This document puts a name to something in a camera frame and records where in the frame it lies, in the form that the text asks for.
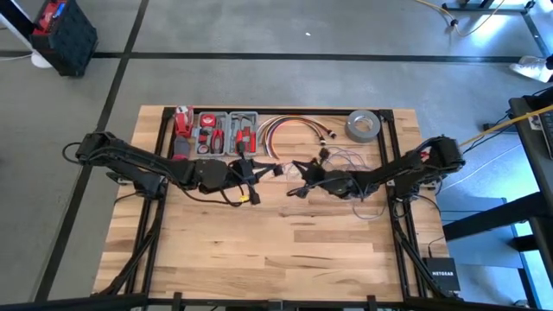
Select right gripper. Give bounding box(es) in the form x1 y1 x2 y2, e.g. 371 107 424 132
287 148 334 199

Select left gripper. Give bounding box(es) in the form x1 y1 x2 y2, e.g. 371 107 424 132
228 144 282 206

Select thin blue cord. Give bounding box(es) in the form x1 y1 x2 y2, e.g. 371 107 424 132
276 146 388 220

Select grey open tool case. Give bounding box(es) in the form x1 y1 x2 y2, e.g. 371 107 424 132
193 111 260 157

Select small hammer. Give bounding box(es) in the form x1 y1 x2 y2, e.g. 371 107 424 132
231 112 258 130

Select black Netgear router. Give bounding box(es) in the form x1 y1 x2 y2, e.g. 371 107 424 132
423 257 461 295

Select black red storage crate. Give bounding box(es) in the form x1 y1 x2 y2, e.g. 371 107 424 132
29 0 99 78

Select black desk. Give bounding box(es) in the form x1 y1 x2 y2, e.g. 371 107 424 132
440 86 553 303

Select black floor stand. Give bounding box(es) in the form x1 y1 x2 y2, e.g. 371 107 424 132
441 0 553 57

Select white pole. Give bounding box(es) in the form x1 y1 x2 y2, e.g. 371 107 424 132
0 0 54 70

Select person's foot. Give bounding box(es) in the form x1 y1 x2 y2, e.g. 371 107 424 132
508 54 553 84

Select multicoloured wire harness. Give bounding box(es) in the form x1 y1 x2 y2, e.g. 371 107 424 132
257 114 338 159
264 118 327 160

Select red handled pliers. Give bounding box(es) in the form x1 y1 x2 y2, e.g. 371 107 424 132
210 128 226 155

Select grey duct tape roll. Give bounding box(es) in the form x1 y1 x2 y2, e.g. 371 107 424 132
345 110 382 143

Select long yellow cable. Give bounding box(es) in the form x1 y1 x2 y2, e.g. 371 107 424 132
457 103 553 149

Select yellow extension cord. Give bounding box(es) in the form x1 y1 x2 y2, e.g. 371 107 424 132
448 0 507 39
414 0 457 27

